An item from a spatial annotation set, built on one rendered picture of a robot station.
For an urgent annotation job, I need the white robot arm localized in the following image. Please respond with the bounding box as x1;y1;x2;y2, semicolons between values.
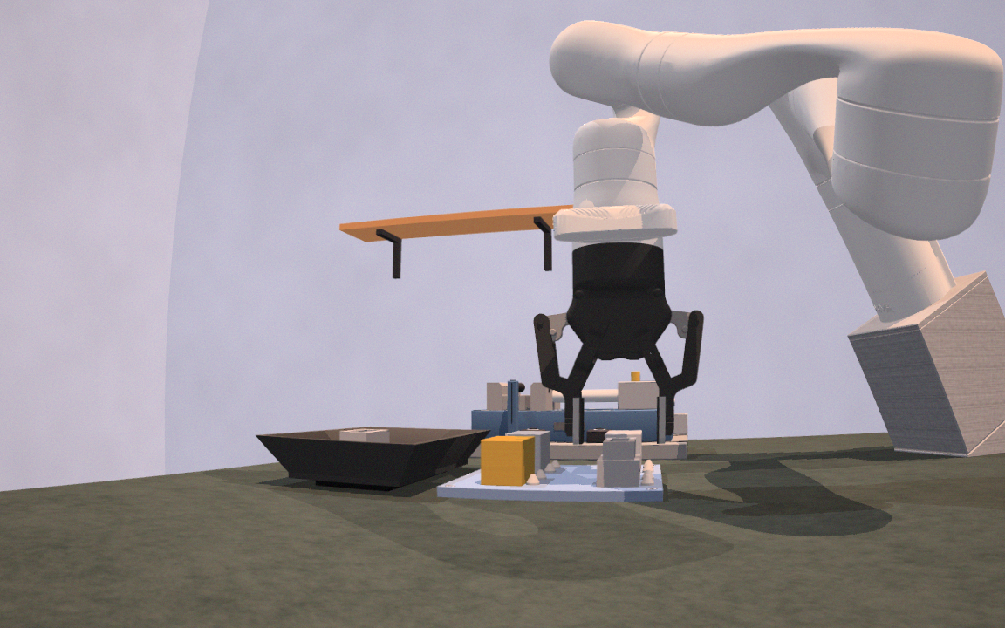
549;21;1003;323

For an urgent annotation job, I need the orange block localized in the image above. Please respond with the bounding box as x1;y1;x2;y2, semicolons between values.
481;436;535;487

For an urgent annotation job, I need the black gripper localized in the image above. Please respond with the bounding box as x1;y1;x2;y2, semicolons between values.
533;242;704;445

